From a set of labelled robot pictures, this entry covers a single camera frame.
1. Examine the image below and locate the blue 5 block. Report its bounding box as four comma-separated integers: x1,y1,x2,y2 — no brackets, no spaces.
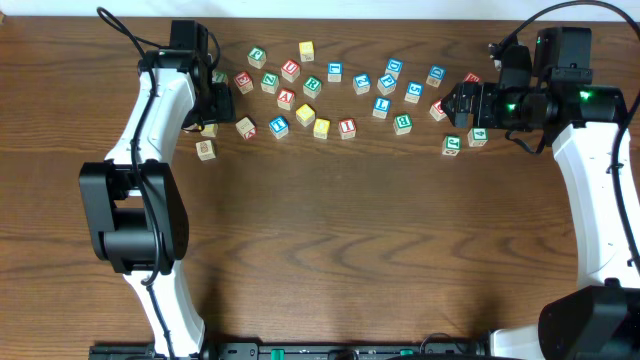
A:
404,81,424,104

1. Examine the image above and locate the yellow S block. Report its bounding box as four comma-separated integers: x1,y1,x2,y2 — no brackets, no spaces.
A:
295,104,316,127

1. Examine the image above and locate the blue l block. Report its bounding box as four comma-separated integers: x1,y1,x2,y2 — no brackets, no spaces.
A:
372,97,391,119
327,62,343,83

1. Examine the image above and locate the blue P block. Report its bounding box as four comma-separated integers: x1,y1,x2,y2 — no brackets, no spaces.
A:
377,74,397,95

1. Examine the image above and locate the red u block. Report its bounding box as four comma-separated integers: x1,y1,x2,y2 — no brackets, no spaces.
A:
281,59,301,83
430,100,447,121

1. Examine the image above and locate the red I block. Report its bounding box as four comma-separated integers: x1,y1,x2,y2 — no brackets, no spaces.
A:
338,118,357,140

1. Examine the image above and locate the yellow C block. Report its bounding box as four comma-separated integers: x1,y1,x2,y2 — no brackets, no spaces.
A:
200,124,219,138

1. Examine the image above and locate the blue T block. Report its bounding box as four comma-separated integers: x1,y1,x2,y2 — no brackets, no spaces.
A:
269,116,289,139

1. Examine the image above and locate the green 4 block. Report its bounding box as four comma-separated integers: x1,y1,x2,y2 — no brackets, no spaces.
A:
467,128,489,147

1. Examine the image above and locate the blue L block lower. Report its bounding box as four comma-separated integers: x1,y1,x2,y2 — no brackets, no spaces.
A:
372,97,391,119

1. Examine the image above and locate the plain wooden picture block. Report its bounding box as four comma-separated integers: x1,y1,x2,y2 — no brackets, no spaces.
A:
195,140,216,161

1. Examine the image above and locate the green 7 block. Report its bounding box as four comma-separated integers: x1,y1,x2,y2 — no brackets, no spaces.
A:
212,71,228,84

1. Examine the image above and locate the green J block lower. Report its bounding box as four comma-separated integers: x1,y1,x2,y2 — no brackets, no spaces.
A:
442,135,461,156

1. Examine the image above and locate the red U block right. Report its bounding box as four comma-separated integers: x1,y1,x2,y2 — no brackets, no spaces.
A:
430,100,447,121

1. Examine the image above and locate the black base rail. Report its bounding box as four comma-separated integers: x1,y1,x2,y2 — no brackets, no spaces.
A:
88,341,494,360

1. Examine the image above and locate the green j block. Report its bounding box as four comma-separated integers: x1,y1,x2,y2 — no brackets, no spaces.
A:
247,47,267,69
442,135,461,156

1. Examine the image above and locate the green R block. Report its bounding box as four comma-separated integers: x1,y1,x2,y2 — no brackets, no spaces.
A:
303,76,322,99

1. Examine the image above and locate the green Z block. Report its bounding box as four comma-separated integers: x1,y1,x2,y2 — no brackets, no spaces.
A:
261,72,279,94

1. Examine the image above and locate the blue d block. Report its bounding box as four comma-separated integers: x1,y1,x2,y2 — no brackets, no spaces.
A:
426,65,446,88
385,58,404,80

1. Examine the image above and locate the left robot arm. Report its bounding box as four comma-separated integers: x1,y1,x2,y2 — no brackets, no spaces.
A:
79,20,236,359

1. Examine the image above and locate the blue L block top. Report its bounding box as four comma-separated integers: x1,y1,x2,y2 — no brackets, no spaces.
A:
327,62,343,83

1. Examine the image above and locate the yellow O block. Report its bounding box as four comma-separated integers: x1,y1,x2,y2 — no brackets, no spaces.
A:
313,118,331,139

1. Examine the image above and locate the blue D block upper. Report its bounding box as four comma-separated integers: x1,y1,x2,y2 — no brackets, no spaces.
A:
385,58,404,80

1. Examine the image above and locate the blue 2 block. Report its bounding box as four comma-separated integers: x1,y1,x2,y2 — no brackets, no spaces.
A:
353,73,371,95

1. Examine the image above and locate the blue D block right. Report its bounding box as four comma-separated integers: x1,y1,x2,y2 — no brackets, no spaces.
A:
426,65,446,88

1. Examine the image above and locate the green B block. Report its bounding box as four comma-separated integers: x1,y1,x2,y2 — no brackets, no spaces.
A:
393,114,413,135

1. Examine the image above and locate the red-sided wooden block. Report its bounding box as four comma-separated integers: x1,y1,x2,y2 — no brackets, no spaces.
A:
236,117,257,140

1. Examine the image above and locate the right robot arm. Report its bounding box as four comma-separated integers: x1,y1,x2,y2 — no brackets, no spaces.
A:
441,27,639,359

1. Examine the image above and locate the red A block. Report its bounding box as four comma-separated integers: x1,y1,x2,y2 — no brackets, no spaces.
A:
277,88,295,111

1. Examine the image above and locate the red M block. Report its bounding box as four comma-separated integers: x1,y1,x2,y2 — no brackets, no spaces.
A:
463,72,481,83

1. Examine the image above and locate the red U block left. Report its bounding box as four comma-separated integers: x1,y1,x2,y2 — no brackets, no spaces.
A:
281,59,301,83

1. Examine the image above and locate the green J block top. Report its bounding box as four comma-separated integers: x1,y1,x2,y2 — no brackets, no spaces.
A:
247,47,267,69

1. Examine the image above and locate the plain yellow block top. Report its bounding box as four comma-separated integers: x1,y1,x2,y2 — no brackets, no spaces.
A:
299,41,315,62

